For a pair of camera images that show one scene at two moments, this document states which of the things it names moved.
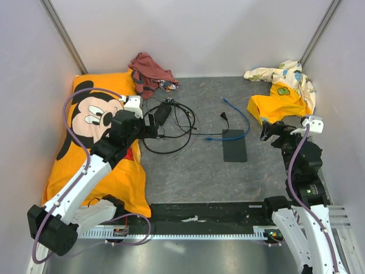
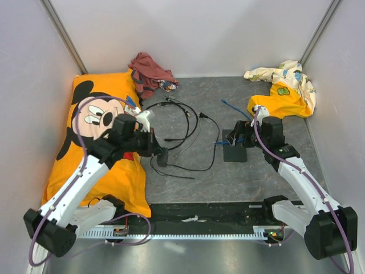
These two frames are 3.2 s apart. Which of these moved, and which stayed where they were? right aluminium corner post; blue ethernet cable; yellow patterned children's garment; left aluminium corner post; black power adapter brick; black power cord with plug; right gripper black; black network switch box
Moved: black power adapter brick; black power cord with plug; right gripper black; blue ethernet cable
Stayed: yellow patterned children's garment; black network switch box; right aluminium corner post; left aluminium corner post
